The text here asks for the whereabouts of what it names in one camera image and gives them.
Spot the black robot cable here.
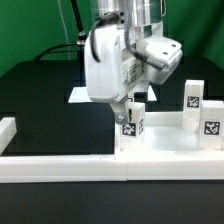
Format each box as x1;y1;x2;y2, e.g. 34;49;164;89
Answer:
33;0;90;62

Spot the white sheet with fiducial tags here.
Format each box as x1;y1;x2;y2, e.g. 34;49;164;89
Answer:
68;85;157;103

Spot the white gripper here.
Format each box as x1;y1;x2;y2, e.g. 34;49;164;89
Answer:
84;25;144;125

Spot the white L-shaped obstacle fence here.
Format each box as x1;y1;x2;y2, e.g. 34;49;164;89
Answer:
0;116;224;184

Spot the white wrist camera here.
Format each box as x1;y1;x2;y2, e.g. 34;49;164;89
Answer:
144;35;183;85

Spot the white square tabletop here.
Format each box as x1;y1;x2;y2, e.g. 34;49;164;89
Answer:
114;111;224;158

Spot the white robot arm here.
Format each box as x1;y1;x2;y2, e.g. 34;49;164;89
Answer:
84;0;165;125

